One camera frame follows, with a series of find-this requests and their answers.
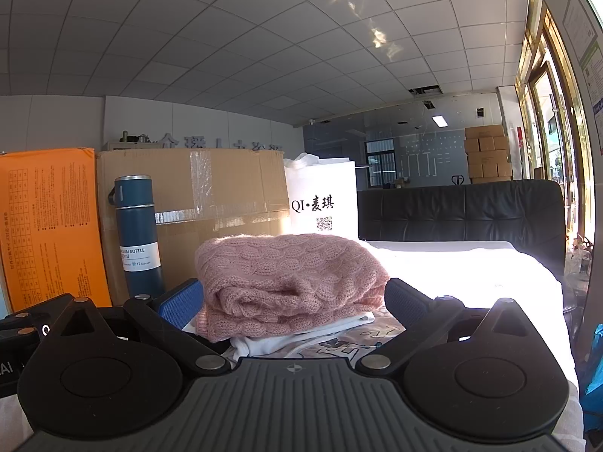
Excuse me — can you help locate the white cloth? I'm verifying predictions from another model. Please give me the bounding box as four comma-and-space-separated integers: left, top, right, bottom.
181, 308, 378, 359

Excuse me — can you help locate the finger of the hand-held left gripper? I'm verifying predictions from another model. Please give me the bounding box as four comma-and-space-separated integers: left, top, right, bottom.
0, 294, 75, 340

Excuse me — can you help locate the orange printed box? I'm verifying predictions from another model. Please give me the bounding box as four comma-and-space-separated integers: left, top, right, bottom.
0, 147, 114, 321

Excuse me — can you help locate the pink knitted sweater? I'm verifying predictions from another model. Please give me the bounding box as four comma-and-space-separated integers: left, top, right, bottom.
194, 233, 392, 344

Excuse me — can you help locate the dark barred window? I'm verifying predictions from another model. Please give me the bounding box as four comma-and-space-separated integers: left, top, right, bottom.
366, 139, 394, 186

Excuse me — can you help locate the clear plastic bottle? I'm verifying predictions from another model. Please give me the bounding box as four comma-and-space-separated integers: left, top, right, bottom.
563, 238, 592, 283

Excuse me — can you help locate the gold framed glass door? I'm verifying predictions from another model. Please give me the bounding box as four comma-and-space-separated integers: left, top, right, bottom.
516, 0, 603, 255

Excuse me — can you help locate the black leather sofa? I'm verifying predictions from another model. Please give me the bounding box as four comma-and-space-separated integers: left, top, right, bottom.
357, 179, 566, 278

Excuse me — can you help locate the brown cardboard box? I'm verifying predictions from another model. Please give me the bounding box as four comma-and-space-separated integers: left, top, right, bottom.
95, 147, 292, 307

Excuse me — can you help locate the stack of cardboard boxes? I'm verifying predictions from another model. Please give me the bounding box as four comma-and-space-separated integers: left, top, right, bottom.
463, 125, 514, 184

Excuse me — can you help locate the blue plastic bag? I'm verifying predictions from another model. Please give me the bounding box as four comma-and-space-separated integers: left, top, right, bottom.
582, 324, 603, 396

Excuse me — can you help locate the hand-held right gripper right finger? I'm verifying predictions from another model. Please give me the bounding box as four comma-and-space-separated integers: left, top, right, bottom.
354, 278, 552, 377

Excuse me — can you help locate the white wall notice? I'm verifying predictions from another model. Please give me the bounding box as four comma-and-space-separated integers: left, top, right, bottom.
560, 0, 601, 71

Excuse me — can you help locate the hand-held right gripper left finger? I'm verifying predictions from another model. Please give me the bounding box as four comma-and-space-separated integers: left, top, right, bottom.
31, 279, 231, 377

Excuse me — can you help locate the white paper bag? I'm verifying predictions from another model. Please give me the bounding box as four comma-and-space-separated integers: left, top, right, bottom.
283, 152, 358, 241

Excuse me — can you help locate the dark blue vacuum bottle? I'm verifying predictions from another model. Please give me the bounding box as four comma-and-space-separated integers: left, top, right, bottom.
107, 174, 165, 303

